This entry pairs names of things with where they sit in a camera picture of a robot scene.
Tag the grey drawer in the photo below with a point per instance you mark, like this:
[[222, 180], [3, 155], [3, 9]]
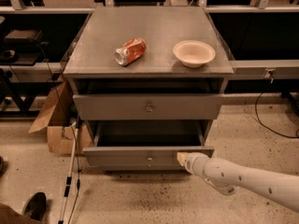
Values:
[[140, 142], [146, 167], [147, 106]]

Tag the brown cardboard box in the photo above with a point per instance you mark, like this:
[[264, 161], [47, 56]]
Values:
[[56, 117]]

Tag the grey top drawer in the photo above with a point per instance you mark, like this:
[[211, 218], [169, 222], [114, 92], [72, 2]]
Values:
[[147, 106]]

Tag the black shoe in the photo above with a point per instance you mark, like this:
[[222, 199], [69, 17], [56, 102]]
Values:
[[35, 207]]

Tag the orange soda can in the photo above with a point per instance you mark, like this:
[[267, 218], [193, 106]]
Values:
[[130, 51]]

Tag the white paper bowl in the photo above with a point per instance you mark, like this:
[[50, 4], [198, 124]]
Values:
[[194, 53]]

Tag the grey drawer cabinet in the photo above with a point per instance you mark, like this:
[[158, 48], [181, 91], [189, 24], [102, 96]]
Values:
[[92, 68]]

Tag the black equipment on left shelf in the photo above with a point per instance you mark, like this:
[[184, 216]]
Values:
[[22, 48]]

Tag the silver telescopic pole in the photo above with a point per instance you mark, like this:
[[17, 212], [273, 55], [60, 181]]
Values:
[[68, 181]]

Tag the grey bottom drawer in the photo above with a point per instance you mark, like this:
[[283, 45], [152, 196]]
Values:
[[146, 167]]

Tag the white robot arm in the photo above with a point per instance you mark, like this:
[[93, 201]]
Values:
[[225, 176]]

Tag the metal railing frame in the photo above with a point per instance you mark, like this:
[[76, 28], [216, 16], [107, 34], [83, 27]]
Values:
[[149, 0]]

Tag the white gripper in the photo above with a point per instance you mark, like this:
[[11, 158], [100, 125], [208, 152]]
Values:
[[190, 161]]

